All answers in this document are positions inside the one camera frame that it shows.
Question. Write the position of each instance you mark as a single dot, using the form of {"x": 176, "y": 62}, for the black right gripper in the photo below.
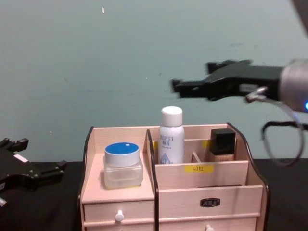
{"x": 252, "y": 79}

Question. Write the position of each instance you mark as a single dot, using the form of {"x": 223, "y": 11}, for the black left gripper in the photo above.
{"x": 12, "y": 168}

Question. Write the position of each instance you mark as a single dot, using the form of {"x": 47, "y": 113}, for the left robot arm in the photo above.
{"x": 2, "y": 202}

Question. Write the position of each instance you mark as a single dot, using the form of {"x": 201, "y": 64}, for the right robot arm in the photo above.
{"x": 293, "y": 81}

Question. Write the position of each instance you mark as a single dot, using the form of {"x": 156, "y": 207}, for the foundation bottle with black cap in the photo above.
{"x": 222, "y": 144}

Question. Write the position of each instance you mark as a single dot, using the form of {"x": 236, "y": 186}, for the white spray bottle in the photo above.
{"x": 171, "y": 139}

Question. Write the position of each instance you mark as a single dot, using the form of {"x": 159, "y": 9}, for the glass jar with blue lid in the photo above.
{"x": 122, "y": 166}

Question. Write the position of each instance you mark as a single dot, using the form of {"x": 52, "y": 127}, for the small wooden drawer, white knob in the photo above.
{"x": 134, "y": 210}

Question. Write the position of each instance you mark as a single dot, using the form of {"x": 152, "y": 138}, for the pale wooden desktop organizer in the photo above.
{"x": 204, "y": 195}

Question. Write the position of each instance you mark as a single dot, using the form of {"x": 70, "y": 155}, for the black table cloth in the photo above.
{"x": 288, "y": 195}

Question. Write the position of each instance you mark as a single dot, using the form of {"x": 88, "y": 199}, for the wide wooden drawer, white knob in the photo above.
{"x": 187, "y": 225}

